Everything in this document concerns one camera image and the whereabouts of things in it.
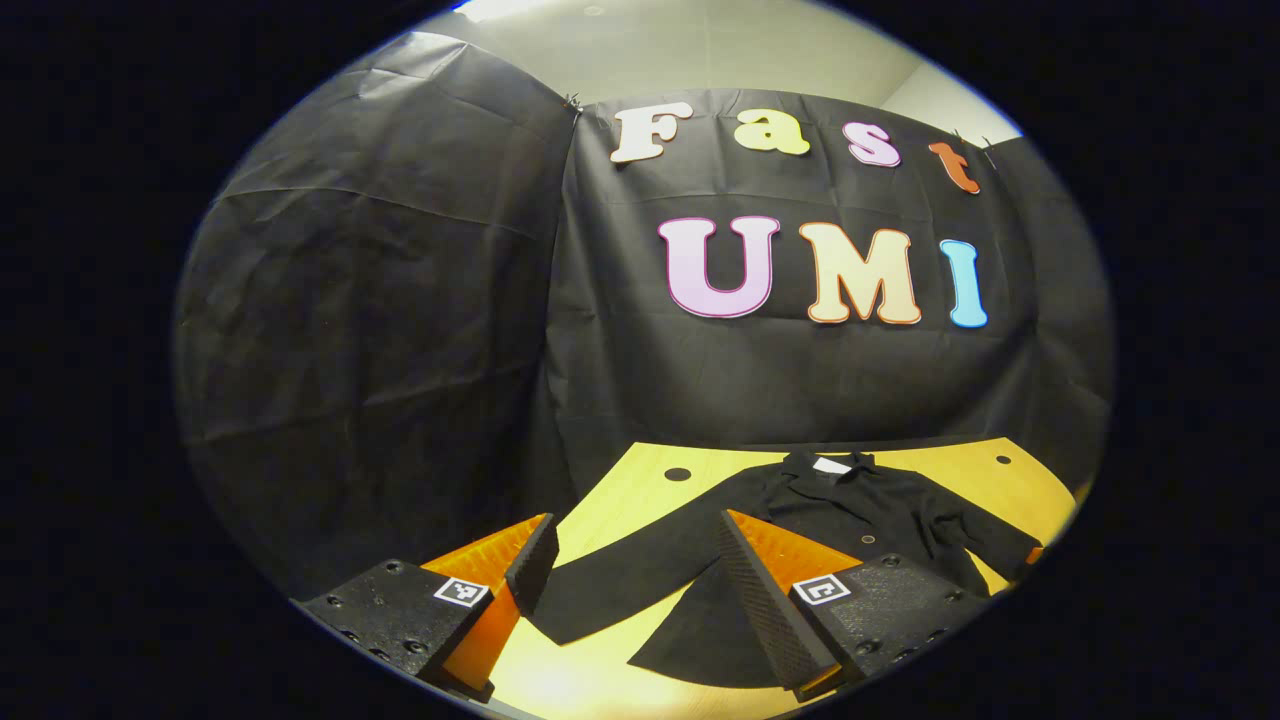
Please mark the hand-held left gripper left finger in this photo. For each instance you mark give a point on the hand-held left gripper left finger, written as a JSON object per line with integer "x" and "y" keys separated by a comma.
{"x": 535, "y": 565}

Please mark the black buttoned coat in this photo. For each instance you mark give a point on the black buttoned coat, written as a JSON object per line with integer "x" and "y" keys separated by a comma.
{"x": 880, "y": 510}

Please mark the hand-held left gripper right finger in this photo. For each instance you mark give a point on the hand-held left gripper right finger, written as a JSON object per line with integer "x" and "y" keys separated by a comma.
{"x": 765, "y": 610}

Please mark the black backdrop cloth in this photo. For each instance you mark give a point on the black backdrop cloth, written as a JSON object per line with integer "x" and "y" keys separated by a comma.
{"x": 400, "y": 300}

